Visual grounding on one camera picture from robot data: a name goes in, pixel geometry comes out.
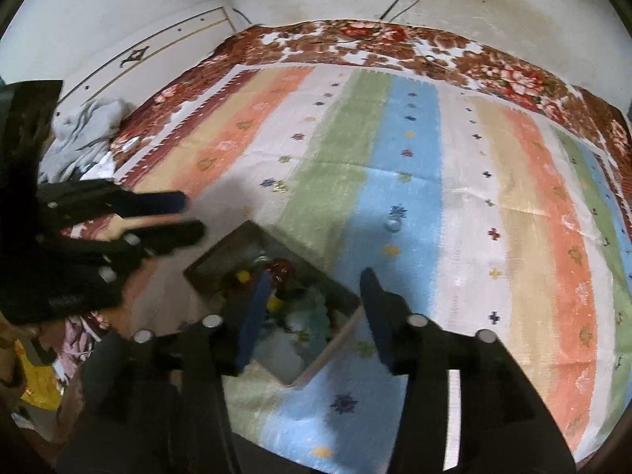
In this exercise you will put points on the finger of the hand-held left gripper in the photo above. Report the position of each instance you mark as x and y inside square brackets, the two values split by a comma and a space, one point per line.
[163, 202]
[173, 237]

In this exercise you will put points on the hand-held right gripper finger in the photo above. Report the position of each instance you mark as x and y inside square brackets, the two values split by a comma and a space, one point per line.
[377, 316]

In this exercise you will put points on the rectangular metal tin box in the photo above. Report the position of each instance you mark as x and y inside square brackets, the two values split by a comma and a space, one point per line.
[222, 261]

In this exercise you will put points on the clear glass marble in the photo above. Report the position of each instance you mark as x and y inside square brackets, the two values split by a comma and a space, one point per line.
[393, 224]

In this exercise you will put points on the crumpled white cloth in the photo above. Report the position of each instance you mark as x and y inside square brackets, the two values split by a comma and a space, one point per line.
[98, 168]

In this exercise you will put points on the crumpled grey cloth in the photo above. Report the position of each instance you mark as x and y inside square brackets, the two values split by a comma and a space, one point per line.
[81, 131]

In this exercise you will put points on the striped pastel bed sheet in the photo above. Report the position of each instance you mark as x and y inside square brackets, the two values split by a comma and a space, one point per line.
[444, 197]

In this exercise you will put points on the yellow plastic bag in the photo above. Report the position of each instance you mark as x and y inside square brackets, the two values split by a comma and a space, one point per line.
[37, 380]

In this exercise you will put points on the white wooden headboard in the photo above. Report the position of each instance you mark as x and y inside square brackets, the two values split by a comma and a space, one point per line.
[158, 44]

